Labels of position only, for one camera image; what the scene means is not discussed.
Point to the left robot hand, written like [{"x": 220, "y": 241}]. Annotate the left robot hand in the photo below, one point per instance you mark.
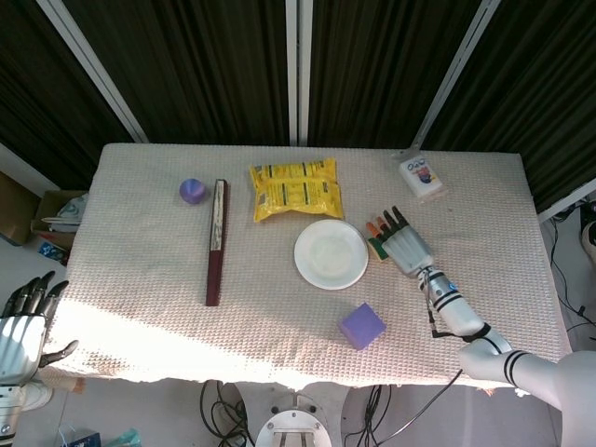
[{"x": 21, "y": 335}]

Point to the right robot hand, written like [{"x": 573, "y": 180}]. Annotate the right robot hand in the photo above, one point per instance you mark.
[{"x": 410, "y": 249}]

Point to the green orange small object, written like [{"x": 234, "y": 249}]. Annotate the green orange small object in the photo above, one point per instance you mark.
[{"x": 378, "y": 250}]

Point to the white round plate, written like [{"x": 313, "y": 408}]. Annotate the white round plate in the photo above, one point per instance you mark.
[{"x": 330, "y": 256}]

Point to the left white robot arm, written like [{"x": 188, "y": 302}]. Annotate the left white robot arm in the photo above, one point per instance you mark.
[{"x": 9, "y": 414}]

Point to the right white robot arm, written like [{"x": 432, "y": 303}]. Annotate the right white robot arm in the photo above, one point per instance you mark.
[{"x": 512, "y": 368}]

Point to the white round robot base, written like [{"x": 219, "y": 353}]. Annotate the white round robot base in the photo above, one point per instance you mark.
[{"x": 295, "y": 428}]

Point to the white tissue pack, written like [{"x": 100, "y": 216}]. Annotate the white tissue pack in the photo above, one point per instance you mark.
[{"x": 421, "y": 179}]

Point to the purple foam cube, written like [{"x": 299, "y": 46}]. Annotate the purple foam cube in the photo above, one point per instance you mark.
[{"x": 363, "y": 326}]

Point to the open cardboard box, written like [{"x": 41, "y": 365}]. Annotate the open cardboard box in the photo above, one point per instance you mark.
[{"x": 58, "y": 219}]

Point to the flat brown cardboard box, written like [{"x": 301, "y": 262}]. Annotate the flat brown cardboard box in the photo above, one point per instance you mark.
[{"x": 16, "y": 209}]

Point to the yellow snack bag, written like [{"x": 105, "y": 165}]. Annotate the yellow snack bag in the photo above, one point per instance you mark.
[{"x": 298, "y": 191}]

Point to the white waffle tablecloth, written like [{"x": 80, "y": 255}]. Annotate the white waffle tablecloth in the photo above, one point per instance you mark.
[{"x": 153, "y": 261}]

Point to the dark pleated curtain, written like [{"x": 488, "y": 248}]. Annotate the dark pleated curtain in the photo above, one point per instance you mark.
[
  {"x": 535, "y": 93},
  {"x": 37, "y": 107},
  {"x": 382, "y": 70},
  {"x": 195, "y": 70}
]

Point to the dark red folded fan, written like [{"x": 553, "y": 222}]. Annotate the dark red folded fan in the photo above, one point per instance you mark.
[{"x": 217, "y": 242}]

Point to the blue purple ball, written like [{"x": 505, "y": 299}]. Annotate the blue purple ball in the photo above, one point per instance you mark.
[{"x": 192, "y": 192}]

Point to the white slanted frame post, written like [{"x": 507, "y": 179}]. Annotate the white slanted frame post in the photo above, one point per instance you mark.
[
  {"x": 454, "y": 70},
  {"x": 93, "y": 70}
]

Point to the white upright frame post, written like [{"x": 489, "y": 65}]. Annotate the white upright frame post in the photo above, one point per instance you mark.
[{"x": 299, "y": 70}]

